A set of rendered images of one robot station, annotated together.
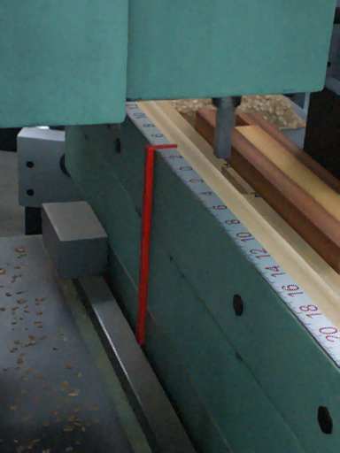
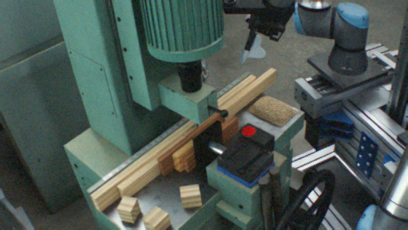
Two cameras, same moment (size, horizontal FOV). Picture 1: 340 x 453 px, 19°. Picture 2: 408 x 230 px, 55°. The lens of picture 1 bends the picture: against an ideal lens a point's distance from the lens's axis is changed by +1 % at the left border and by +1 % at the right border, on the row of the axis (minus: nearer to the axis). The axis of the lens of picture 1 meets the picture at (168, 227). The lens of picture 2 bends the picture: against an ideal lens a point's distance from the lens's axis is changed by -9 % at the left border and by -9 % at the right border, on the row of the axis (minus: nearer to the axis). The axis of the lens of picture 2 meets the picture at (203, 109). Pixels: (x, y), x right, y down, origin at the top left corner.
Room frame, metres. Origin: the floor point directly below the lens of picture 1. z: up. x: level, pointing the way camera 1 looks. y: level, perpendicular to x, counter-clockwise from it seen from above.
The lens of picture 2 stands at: (0.29, -0.81, 1.68)
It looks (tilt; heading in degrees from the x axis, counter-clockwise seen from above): 38 degrees down; 66
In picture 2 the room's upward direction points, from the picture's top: 6 degrees counter-clockwise
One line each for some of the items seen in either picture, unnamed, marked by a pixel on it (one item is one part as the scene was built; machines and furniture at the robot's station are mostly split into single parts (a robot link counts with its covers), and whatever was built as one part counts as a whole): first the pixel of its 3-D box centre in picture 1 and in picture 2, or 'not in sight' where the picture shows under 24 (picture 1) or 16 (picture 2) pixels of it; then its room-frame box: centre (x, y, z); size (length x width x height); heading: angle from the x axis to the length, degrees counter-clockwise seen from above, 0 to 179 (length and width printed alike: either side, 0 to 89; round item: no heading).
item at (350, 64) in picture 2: not in sight; (349, 52); (1.31, 0.10, 0.87); 0.15 x 0.15 x 0.10
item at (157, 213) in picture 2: not in sight; (157, 220); (0.41, -0.24, 0.92); 0.05 x 0.04 x 0.04; 23
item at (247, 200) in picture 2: not in sight; (247, 175); (0.65, -0.22, 0.92); 0.15 x 0.13 x 0.09; 19
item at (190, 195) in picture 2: not in sight; (191, 196); (0.51, -0.21, 0.92); 0.04 x 0.03 x 0.04; 160
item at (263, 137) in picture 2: not in sight; (249, 153); (0.66, -0.23, 0.99); 0.13 x 0.11 x 0.06; 19
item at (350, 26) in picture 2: not in sight; (350, 24); (1.30, 0.10, 0.98); 0.13 x 0.12 x 0.14; 131
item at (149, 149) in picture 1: (156, 247); not in sight; (0.61, 0.01, 0.89); 0.02 x 0.01 x 0.14; 109
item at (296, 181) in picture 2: not in sight; (291, 183); (0.91, -0.08, 0.58); 0.12 x 0.08 x 0.08; 109
